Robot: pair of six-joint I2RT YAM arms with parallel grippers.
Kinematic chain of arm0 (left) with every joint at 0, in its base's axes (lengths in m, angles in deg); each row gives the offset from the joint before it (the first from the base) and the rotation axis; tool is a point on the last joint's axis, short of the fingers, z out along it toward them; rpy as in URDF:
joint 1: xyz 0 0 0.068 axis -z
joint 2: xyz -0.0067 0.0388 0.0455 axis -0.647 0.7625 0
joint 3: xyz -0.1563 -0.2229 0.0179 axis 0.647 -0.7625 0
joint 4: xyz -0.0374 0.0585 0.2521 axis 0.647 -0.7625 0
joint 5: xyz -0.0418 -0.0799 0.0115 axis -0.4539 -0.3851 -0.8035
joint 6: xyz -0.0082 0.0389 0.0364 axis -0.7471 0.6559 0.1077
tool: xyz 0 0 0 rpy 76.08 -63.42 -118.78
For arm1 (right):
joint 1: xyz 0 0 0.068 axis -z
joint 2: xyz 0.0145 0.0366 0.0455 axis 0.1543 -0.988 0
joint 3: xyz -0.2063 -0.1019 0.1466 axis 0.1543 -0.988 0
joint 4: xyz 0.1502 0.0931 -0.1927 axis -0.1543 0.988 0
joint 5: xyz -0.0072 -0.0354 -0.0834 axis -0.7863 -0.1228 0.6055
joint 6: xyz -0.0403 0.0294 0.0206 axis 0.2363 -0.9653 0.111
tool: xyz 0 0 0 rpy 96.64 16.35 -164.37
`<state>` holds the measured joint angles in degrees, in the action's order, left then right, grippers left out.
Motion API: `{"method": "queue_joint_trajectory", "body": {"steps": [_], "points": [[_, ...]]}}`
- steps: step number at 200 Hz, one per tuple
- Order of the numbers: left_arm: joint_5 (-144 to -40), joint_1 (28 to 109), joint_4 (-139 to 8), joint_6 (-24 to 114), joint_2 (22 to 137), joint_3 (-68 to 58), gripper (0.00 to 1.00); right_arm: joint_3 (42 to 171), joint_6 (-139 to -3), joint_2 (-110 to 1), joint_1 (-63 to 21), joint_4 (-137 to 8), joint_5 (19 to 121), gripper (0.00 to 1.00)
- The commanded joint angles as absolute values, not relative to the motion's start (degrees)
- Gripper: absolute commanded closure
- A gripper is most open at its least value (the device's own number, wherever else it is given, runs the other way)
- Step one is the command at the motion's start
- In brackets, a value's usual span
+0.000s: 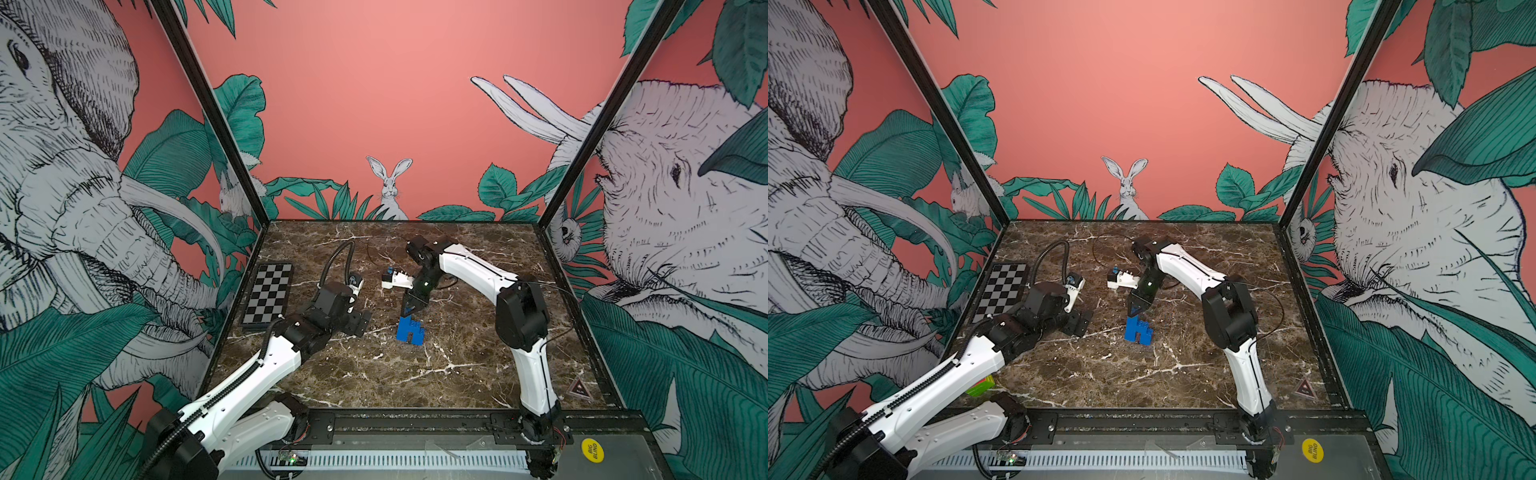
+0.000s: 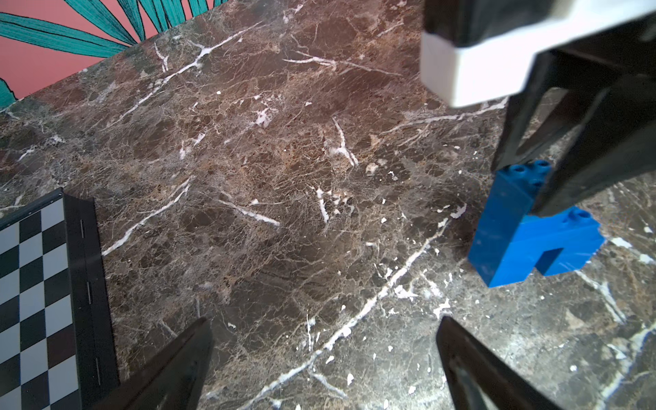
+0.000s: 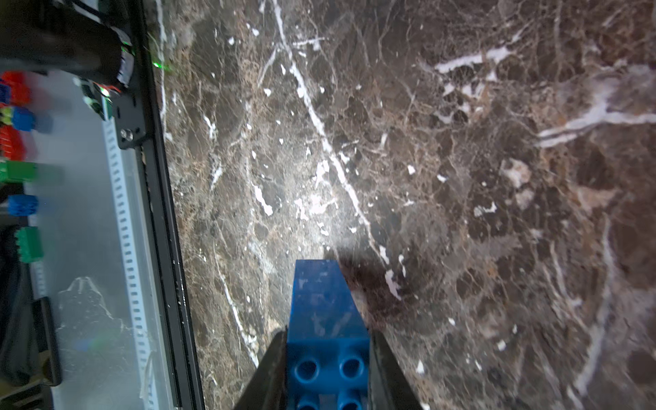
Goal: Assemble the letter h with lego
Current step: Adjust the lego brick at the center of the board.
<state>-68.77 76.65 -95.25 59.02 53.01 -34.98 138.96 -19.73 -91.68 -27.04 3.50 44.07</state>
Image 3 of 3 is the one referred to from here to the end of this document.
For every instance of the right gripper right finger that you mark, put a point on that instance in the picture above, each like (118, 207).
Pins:
(388, 388)

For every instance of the black front frame rail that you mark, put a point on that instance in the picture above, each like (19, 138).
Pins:
(140, 130)

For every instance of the green lego brick lower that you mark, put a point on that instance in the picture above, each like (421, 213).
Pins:
(29, 245)

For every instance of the green lego brick outside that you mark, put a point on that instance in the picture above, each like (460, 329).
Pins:
(18, 172)

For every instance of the blue yellow lego outside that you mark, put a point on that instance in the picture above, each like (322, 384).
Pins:
(20, 118)

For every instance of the long blue lego brick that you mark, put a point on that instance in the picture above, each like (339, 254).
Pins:
(327, 347)

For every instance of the white slotted cable duct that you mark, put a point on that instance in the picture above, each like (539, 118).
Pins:
(133, 255)

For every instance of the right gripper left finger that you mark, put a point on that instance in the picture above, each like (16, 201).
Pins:
(267, 388)

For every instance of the blue round lego outside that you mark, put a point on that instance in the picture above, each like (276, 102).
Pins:
(23, 205)

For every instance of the red lego brick outside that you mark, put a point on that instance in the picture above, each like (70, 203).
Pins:
(14, 92)

